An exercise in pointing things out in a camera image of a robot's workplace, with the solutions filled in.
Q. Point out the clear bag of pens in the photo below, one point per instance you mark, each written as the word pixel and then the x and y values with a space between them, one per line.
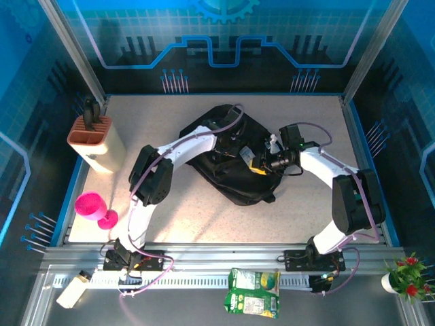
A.
pixel 246 154

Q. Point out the black backpack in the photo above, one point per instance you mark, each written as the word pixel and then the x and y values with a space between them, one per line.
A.
pixel 238 186

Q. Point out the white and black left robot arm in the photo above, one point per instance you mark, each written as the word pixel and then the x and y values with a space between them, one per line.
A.
pixel 190 142

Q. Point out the green snack bag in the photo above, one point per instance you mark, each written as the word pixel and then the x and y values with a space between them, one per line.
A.
pixel 251 292

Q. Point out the beige knife block orange top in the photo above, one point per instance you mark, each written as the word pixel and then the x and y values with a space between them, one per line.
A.
pixel 105 149

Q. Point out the small black electronics board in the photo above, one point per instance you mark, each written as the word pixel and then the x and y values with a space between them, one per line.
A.
pixel 321 283

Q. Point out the pink plastic goblet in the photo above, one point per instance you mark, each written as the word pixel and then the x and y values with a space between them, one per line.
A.
pixel 90 205

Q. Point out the potted plant with red flowers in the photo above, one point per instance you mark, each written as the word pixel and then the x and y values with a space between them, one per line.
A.
pixel 408 275

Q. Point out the beige bottle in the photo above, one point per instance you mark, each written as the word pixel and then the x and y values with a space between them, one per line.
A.
pixel 73 290

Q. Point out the aluminium frame rail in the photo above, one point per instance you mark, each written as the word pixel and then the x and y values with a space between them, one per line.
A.
pixel 221 254

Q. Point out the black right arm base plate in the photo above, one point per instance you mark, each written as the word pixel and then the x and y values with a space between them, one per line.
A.
pixel 295 259

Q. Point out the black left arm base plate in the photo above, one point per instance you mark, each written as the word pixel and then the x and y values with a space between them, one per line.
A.
pixel 153 259

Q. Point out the aluminium frame post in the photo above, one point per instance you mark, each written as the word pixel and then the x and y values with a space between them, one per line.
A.
pixel 374 51
pixel 73 51

